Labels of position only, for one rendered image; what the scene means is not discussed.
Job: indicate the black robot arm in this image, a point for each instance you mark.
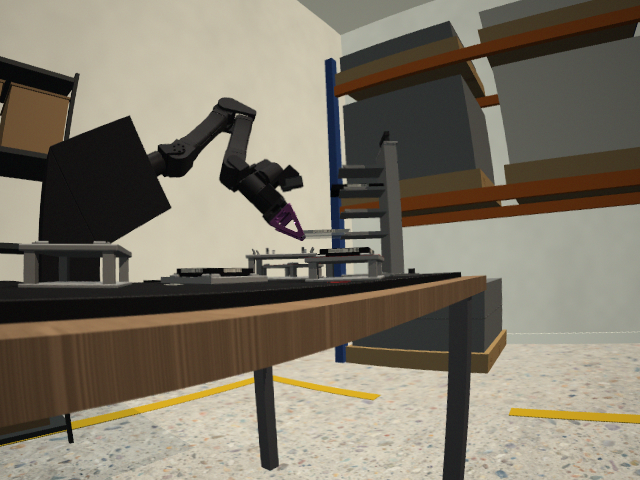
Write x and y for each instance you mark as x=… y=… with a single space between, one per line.
x=175 y=160

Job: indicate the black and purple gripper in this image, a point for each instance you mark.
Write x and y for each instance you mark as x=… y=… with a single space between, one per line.
x=282 y=216

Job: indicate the white microplate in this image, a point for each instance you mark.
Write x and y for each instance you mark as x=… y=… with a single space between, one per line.
x=324 y=234

